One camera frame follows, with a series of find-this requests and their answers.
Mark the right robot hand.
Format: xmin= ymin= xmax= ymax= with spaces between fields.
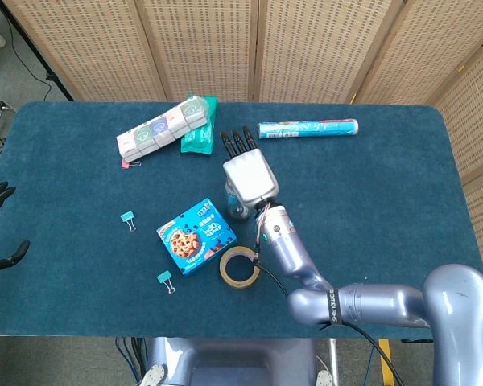
xmin=218 ymin=125 xmax=278 ymax=211

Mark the clear glass jar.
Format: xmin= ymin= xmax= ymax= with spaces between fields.
xmin=225 ymin=178 xmax=252 ymax=222

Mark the green snack packet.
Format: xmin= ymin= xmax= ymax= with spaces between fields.
xmin=180 ymin=94 xmax=219 ymax=156

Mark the blue plastic wrap roll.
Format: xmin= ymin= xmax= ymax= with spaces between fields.
xmin=257 ymin=117 xmax=360 ymax=141

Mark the blue cookie box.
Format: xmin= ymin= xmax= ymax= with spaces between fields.
xmin=155 ymin=197 xmax=238 ymax=277

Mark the yellow packing tape roll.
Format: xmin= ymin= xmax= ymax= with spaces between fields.
xmin=218 ymin=245 xmax=262 ymax=290

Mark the white tissue pack bundle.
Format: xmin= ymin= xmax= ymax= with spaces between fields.
xmin=115 ymin=96 xmax=211 ymax=163

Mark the teal table mat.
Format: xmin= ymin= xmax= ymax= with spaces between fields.
xmin=0 ymin=100 xmax=483 ymax=339

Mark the small teal binder clip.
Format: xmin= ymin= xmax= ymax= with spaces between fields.
xmin=119 ymin=210 xmax=138 ymax=233

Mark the large teal binder clip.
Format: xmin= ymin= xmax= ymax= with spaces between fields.
xmin=155 ymin=269 xmax=177 ymax=295

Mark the blue-grey robot torso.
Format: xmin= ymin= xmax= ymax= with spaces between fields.
xmin=138 ymin=336 xmax=336 ymax=386

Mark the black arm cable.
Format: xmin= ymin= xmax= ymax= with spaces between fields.
xmin=253 ymin=248 xmax=406 ymax=386

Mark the black cable bundle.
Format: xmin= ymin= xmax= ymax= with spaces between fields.
xmin=114 ymin=336 xmax=147 ymax=386

